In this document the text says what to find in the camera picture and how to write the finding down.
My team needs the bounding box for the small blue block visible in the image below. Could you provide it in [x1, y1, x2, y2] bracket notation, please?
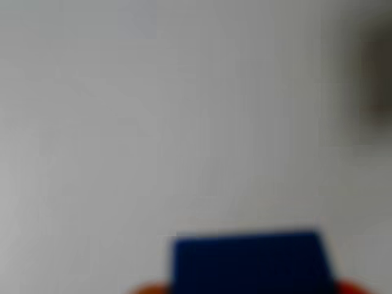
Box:
[168, 228, 338, 294]

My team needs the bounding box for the dark red box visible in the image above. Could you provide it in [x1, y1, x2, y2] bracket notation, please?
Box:
[349, 15, 392, 132]

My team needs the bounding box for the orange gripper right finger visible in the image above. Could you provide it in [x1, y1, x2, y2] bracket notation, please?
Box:
[334, 277, 374, 294]

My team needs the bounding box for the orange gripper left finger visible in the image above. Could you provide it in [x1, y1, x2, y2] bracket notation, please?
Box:
[124, 281, 173, 294]

